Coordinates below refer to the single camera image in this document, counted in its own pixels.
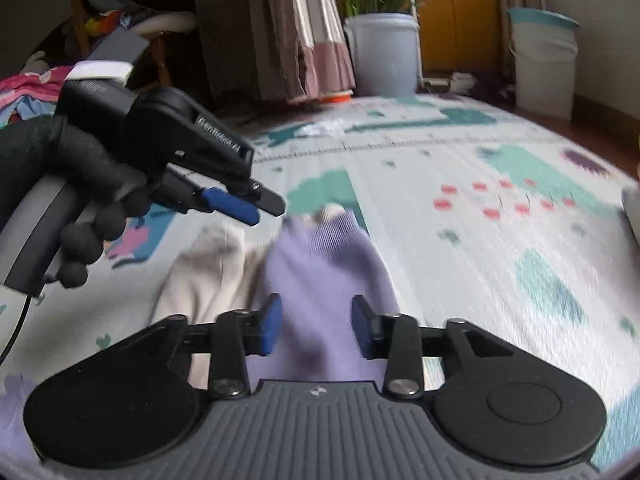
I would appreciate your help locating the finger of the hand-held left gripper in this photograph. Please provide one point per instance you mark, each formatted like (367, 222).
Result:
(267, 200)
(232, 205)

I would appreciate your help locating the person's left hand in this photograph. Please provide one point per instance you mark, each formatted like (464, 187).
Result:
(35, 155)

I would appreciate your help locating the white plant bucket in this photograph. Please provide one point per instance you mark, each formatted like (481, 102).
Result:
(382, 55)

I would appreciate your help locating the white bucket with teal rim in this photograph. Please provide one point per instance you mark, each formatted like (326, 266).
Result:
(542, 65)

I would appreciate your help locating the striped pink curtain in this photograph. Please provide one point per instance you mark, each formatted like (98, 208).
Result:
(305, 30)

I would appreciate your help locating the printed cartoon play mat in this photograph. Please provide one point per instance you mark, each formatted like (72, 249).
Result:
(450, 260)

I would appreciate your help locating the yellow wooden cabinet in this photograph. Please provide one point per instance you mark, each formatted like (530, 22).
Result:
(460, 15)

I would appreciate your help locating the white crumpled cloth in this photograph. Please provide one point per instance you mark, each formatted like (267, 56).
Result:
(455, 82)

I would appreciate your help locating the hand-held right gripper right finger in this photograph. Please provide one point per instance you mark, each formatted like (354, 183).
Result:
(362, 327)

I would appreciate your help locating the wooden chair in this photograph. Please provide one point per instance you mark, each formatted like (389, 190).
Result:
(160, 50)

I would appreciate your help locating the orange round lid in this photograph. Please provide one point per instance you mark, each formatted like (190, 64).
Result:
(336, 97)

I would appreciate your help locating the purple and cream sweater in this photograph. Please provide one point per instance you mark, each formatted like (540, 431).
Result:
(325, 270)

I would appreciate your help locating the pink blanket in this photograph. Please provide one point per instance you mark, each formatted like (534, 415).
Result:
(30, 87)

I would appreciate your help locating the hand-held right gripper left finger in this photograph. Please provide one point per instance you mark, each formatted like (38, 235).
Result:
(270, 325)

